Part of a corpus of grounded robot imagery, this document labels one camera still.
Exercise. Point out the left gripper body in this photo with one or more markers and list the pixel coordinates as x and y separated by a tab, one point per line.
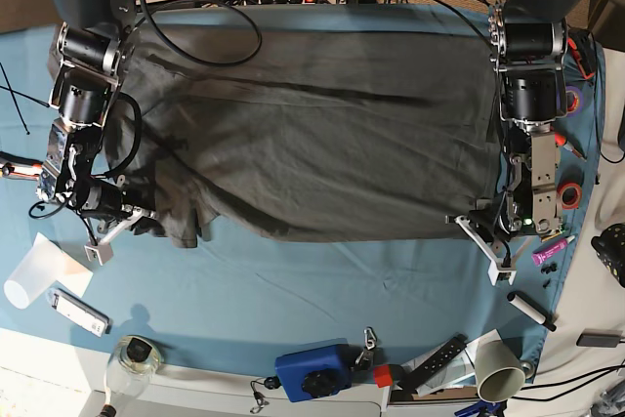
500	229

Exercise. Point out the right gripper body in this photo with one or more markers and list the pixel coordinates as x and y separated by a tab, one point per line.
108	204

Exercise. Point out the grey T-shirt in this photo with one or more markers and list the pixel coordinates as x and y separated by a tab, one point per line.
322	137

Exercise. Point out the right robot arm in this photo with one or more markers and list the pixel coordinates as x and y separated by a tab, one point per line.
92	47

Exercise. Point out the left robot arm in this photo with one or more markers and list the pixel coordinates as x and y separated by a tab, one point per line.
530	40

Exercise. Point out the purple glue tube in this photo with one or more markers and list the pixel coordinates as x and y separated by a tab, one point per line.
545	253

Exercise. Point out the orange tape roll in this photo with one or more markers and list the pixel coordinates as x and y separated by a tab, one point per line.
570	194

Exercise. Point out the white paper sheet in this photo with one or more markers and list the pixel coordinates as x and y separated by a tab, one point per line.
51	263

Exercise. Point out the white marker black cap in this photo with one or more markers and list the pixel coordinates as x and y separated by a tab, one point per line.
523	306

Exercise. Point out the translucent plastic cup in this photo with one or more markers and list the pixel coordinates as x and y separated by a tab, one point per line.
23	287

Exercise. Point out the orange black utility knife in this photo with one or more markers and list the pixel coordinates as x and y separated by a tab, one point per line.
19	168

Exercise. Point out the white labelled box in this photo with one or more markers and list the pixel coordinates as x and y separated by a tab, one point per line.
78	312

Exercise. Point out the blue tablecloth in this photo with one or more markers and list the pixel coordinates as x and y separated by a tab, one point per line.
237	301

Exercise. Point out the black remote control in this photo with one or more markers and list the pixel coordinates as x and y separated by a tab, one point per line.
433	364

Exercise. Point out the purple tape roll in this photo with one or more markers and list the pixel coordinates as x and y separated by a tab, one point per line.
575	100

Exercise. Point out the clear glass bottle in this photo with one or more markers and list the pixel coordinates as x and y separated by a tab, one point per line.
129	371

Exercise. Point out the grey green mug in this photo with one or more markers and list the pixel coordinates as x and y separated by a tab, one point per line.
499	373

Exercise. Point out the silver carabiner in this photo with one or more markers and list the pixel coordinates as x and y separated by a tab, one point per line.
370	338

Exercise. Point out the red cube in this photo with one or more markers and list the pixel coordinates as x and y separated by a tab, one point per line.
383	376

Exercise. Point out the orange black tool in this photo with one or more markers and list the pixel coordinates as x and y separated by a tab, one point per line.
581	48

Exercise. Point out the blue box with black knob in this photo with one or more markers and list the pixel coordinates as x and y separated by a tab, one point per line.
315	373

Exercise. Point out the orange handle screwdriver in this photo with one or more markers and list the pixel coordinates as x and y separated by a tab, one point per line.
563	142

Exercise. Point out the black cable ties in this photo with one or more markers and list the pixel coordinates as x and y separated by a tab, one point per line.
15	95

